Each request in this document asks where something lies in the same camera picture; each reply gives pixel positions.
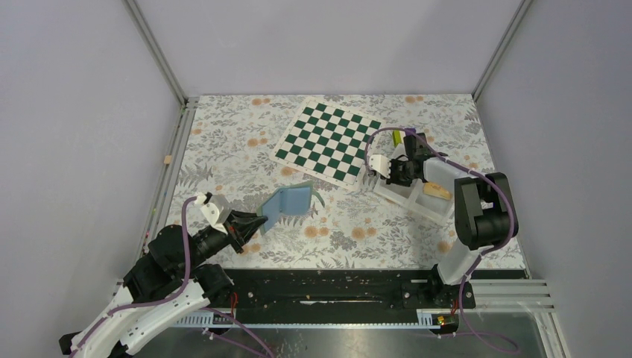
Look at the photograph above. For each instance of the orange credit card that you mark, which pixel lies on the orange credit card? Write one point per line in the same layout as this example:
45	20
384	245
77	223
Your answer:
437	191

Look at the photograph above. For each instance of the green white chessboard mat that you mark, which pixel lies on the green white chessboard mat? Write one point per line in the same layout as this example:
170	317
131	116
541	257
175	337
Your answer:
328	142

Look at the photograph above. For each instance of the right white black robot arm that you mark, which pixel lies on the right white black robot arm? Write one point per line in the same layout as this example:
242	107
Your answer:
484	213

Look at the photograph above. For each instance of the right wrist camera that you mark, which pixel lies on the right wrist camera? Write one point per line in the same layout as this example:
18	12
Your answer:
380	165

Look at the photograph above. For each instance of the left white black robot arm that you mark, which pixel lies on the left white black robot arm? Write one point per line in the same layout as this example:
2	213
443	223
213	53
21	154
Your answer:
153	295

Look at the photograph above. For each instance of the clear plastic compartment tray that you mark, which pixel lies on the clear plastic compartment tray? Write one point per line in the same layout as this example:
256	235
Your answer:
414	200

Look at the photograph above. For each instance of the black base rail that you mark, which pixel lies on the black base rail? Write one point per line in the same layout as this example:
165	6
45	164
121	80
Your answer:
319	297

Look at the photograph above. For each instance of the green leather card holder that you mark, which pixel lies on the green leather card holder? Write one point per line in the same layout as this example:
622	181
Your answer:
293	200

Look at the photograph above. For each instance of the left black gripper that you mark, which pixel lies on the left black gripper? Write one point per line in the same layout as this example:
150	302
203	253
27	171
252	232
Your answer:
238	229

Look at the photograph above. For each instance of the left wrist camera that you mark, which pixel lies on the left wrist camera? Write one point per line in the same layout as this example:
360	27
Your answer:
215	209

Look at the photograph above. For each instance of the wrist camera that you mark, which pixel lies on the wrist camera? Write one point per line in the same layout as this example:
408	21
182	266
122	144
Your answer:
380	165
215	209

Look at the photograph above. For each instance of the green purple toy block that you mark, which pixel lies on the green purple toy block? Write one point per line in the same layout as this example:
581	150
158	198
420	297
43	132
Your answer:
398	137

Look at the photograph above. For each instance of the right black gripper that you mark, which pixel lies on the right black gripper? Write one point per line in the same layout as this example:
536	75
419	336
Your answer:
392	180

